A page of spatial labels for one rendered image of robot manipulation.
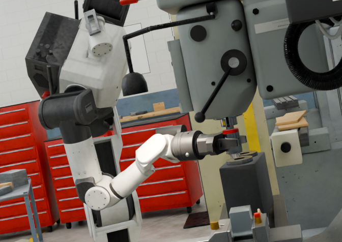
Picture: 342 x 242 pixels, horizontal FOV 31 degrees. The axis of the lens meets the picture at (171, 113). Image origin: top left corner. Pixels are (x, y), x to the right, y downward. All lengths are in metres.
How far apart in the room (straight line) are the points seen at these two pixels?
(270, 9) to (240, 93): 0.24
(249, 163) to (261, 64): 0.46
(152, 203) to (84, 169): 4.64
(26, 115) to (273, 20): 5.38
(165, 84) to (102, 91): 8.96
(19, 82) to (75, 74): 9.68
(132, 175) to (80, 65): 0.38
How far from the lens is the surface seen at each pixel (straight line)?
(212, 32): 1.68
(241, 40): 1.67
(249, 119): 3.50
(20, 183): 4.92
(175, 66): 1.76
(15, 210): 7.05
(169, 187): 6.44
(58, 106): 1.90
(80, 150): 1.91
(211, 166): 3.55
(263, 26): 1.65
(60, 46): 2.01
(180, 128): 1.87
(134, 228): 2.36
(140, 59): 10.97
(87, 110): 1.89
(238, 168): 2.01
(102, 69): 1.96
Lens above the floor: 1.46
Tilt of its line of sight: 4 degrees down
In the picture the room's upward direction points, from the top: 11 degrees counter-clockwise
